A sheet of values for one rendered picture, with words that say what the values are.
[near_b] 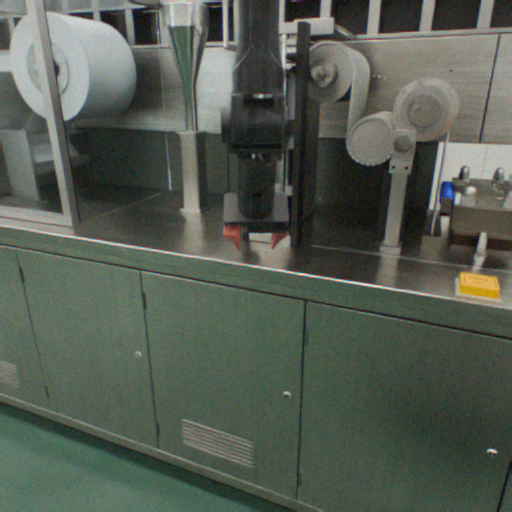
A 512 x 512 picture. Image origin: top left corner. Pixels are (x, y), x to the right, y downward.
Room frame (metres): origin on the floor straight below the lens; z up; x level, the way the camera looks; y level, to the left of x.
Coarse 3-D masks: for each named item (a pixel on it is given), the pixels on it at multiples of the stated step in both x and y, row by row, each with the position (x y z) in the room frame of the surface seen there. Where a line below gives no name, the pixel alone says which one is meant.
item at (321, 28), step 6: (318, 18) 1.16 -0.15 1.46; (324, 18) 1.15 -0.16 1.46; (330, 18) 1.15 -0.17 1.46; (312, 24) 1.17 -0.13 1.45; (318, 24) 1.16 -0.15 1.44; (324, 24) 1.15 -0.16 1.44; (330, 24) 1.15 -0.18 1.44; (336, 24) 1.20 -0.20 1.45; (312, 30) 1.16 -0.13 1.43; (318, 30) 1.16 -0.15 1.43; (324, 30) 1.15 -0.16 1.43; (330, 30) 1.15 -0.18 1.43; (336, 30) 1.19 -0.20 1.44; (342, 30) 1.28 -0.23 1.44; (312, 36) 1.32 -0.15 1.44; (318, 36) 1.32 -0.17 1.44; (324, 36) 1.32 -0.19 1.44; (330, 36) 1.32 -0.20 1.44; (336, 36) 1.32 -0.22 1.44; (342, 36) 1.32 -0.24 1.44; (348, 36) 1.33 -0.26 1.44; (354, 36) 1.43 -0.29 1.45
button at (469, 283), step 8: (464, 272) 0.84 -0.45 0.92; (464, 280) 0.81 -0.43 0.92; (472, 280) 0.81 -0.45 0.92; (480, 280) 0.81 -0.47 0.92; (488, 280) 0.81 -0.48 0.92; (496, 280) 0.81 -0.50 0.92; (464, 288) 0.78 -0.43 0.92; (472, 288) 0.78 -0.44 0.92; (480, 288) 0.77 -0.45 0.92; (488, 288) 0.77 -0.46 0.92; (496, 288) 0.77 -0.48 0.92; (488, 296) 0.77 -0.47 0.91; (496, 296) 0.76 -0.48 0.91
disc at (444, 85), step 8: (416, 80) 1.09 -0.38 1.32; (424, 80) 1.08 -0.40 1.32; (432, 80) 1.08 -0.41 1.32; (440, 80) 1.07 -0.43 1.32; (408, 88) 1.10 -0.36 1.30; (448, 88) 1.06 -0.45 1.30; (400, 96) 1.10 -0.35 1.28; (416, 96) 1.09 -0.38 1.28; (456, 96) 1.06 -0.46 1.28; (400, 104) 1.10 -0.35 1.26; (456, 104) 1.05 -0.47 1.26; (456, 112) 1.05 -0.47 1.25; (400, 120) 1.10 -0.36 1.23; (448, 120) 1.06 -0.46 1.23; (400, 128) 1.10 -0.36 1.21; (448, 128) 1.06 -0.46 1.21; (424, 136) 1.08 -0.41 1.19; (432, 136) 1.07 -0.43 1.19
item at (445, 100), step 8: (416, 88) 1.08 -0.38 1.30; (424, 88) 1.08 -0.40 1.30; (432, 88) 1.07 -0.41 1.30; (440, 88) 1.07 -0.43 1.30; (408, 96) 1.09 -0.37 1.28; (440, 96) 1.06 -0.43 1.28; (448, 96) 1.06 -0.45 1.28; (408, 104) 1.09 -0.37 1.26; (448, 104) 1.06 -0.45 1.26; (400, 112) 1.10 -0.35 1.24; (448, 112) 1.06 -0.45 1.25; (408, 120) 1.09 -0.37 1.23; (440, 120) 1.06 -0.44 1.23; (408, 128) 1.09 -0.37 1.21; (416, 128) 1.08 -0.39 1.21; (424, 128) 1.07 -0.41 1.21; (432, 128) 1.07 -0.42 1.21; (440, 128) 1.06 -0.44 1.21
